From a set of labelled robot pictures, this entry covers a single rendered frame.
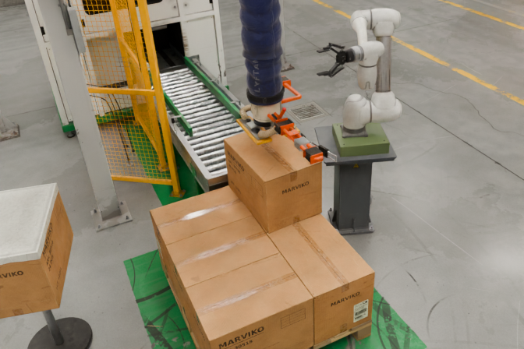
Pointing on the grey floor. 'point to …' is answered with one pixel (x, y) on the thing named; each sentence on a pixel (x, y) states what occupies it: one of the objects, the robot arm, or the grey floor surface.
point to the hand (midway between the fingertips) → (319, 62)
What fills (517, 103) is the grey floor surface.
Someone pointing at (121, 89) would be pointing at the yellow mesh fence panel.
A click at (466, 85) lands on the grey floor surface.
